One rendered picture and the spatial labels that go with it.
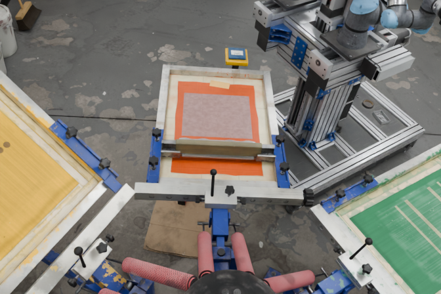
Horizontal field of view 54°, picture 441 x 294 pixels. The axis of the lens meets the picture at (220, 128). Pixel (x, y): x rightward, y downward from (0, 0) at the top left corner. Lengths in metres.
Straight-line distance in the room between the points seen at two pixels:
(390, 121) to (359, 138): 0.35
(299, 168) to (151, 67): 1.68
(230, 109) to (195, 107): 0.17
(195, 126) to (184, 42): 2.20
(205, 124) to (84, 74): 1.98
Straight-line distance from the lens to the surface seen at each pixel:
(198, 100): 2.22
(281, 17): 2.53
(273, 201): 1.80
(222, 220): 1.69
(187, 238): 2.80
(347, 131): 3.35
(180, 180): 1.84
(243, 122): 2.14
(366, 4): 2.16
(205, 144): 1.88
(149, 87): 3.72
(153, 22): 4.49
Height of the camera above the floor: 2.48
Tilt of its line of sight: 47 degrees down
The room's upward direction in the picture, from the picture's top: 7 degrees clockwise
